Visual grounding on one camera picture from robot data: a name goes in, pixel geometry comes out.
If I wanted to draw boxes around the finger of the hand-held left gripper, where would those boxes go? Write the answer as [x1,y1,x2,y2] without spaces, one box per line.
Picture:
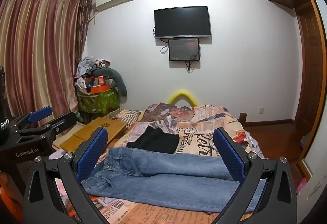
[14,111,77,144]
[10,106,53,135]

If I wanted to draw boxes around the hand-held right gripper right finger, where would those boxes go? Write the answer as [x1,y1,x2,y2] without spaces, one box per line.
[213,127,298,224]

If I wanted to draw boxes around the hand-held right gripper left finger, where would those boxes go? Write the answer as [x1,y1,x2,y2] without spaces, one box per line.
[24,127,113,224]

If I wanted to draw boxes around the blue denim pants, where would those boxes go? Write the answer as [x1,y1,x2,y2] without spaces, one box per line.
[82,147,267,213]

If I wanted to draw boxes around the plain wooden board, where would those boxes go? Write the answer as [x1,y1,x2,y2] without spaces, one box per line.
[60,135,88,153]

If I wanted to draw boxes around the wooden lap desk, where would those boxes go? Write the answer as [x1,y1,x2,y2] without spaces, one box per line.
[73,117,128,142]

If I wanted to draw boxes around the green patterned storage bag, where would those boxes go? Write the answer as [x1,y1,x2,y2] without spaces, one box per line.
[77,89,120,115]

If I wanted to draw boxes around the orange box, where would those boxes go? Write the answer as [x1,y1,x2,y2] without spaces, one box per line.
[90,85,111,94]

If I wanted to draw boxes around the striped bed sheet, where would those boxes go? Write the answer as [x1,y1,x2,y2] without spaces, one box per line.
[107,109,141,127]

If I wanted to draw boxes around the bed with printed newspaper blanket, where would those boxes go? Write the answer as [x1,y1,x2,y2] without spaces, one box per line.
[51,103,269,224]

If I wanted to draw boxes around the pile of clothes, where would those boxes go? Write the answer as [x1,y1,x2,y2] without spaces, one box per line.
[77,56,110,78]

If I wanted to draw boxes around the striped pink curtain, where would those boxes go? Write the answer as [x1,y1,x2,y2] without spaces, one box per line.
[0,0,85,127]

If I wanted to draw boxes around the black folded cloth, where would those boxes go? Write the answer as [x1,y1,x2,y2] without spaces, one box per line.
[126,126,180,154]

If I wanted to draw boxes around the grey plush pillow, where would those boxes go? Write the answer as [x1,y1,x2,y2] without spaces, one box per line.
[93,68,127,97]

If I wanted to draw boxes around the yellow foam tube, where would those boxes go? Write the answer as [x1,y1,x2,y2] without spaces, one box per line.
[167,89,198,107]

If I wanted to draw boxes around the pink object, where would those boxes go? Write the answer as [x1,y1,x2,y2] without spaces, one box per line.
[296,178,308,195]

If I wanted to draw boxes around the white door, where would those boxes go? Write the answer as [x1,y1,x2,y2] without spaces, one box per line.
[298,158,327,215]

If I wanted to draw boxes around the brown patterned sheer curtain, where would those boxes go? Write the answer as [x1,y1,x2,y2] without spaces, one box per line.
[76,0,93,66]

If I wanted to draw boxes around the black monitor cable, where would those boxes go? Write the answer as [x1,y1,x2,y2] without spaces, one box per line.
[186,44,203,74]

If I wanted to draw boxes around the small black wall monitor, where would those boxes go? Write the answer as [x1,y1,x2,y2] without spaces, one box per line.
[168,38,200,61]

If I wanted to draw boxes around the black wall television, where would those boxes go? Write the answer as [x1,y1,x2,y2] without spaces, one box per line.
[154,6,212,39]

